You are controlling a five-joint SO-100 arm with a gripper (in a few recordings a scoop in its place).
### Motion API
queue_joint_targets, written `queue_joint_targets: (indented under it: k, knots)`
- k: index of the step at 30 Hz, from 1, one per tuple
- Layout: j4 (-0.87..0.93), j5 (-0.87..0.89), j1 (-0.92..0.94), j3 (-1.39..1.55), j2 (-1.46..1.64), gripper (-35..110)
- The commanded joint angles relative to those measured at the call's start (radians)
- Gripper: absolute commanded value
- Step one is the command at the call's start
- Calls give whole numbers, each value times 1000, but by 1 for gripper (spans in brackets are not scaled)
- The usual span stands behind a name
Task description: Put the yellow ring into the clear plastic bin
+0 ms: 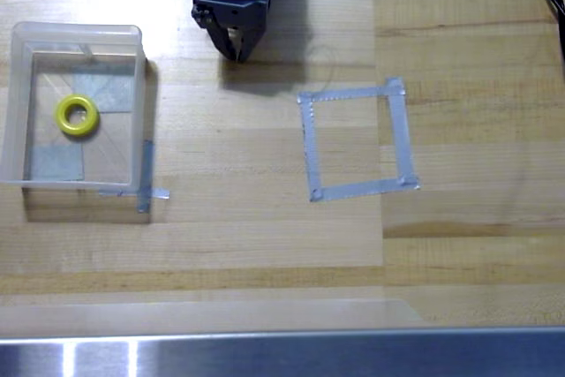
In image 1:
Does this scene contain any yellow ring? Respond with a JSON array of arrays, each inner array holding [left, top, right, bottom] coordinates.
[[53, 94, 102, 139]]

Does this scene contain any clear plastic box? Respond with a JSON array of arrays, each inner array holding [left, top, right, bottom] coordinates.
[[0, 21, 147, 189]]

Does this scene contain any large grey tape patch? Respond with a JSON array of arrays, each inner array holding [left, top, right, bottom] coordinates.
[[72, 63, 135, 114]]

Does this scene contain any small grey tape patch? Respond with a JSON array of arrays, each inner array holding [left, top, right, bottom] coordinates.
[[30, 143, 86, 182]]

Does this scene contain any grey duct tape strip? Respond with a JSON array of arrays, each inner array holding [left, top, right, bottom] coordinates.
[[381, 78, 418, 189], [298, 94, 324, 202], [97, 186, 171, 201], [297, 78, 405, 105], [309, 176, 421, 203], [137, 139, 156, 215]]

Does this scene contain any shiny metal rail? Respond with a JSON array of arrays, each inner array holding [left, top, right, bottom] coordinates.
[[0, 327, 565, 377]]

